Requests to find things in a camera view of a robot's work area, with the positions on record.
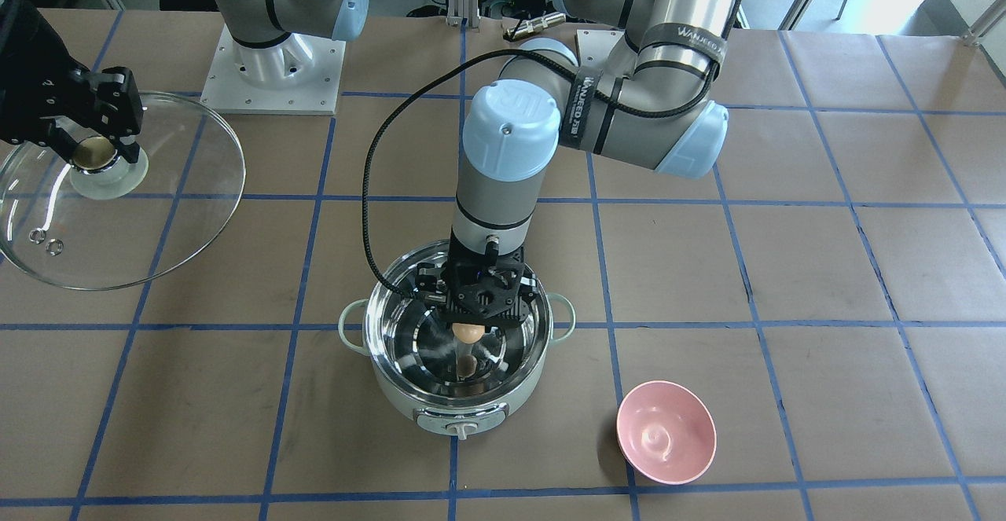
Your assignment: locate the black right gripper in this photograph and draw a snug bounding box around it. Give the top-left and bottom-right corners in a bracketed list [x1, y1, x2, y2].
[1, 0, 143, 163]

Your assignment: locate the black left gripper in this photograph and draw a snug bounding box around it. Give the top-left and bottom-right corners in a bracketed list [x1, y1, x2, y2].
[414, 240, 539, 327]

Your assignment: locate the brown egg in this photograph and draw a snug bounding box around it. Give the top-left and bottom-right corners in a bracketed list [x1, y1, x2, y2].
[450, 323, 485, 345]

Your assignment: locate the glass pot lid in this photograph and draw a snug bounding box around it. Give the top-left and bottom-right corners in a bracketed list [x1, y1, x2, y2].
[2, 91, 247, 291]

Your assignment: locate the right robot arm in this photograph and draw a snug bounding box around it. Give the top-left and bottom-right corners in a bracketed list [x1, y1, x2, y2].
[1, 0, 369, 173]

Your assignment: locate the pale green electric pot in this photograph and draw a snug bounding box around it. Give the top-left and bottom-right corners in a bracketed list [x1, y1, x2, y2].
[345, 268, 576, 439]

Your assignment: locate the pink bowl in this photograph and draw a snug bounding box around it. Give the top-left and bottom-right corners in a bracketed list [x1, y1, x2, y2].
[615, 380, 718, 486]

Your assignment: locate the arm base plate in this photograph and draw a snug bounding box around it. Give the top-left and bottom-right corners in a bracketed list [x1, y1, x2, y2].
[575, 29, 636, 78]
[200, 29, 346, 116]

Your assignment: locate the black braided cable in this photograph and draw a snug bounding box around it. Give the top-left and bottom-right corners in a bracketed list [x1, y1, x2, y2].
[362, 48, 720, 302]

